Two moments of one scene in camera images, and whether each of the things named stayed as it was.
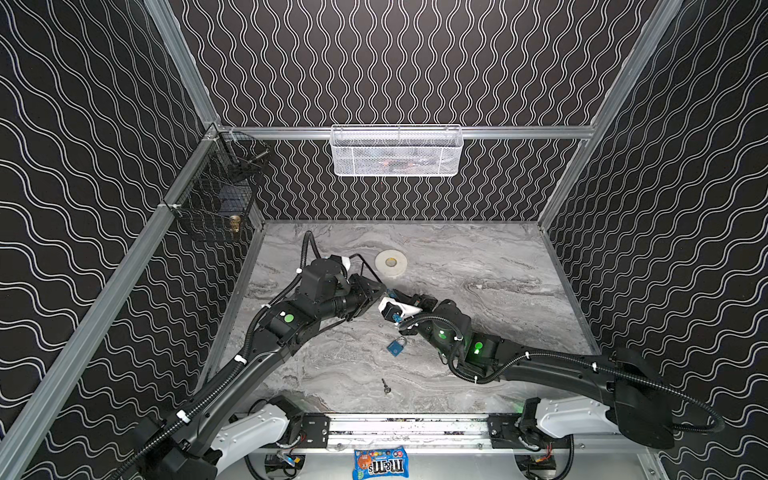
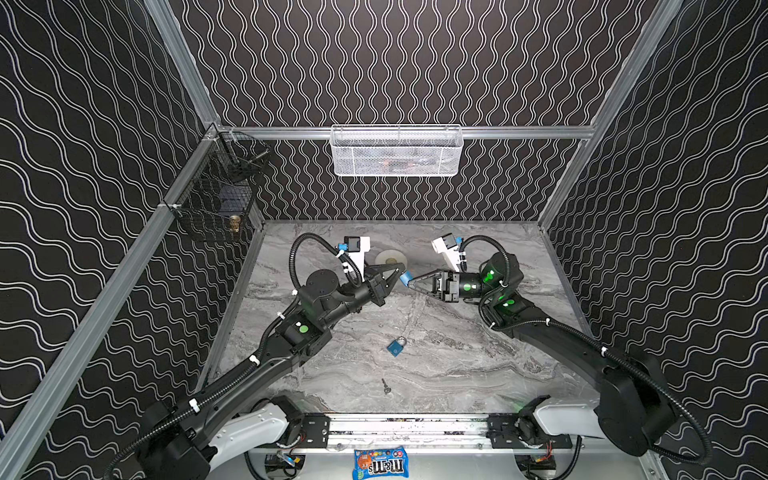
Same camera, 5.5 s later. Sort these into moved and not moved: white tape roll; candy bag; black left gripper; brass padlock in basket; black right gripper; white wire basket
Moved: black right gripper; black left gripper
Not moved: brass padlock in basket; candy bag; white tape roll; white wire basket
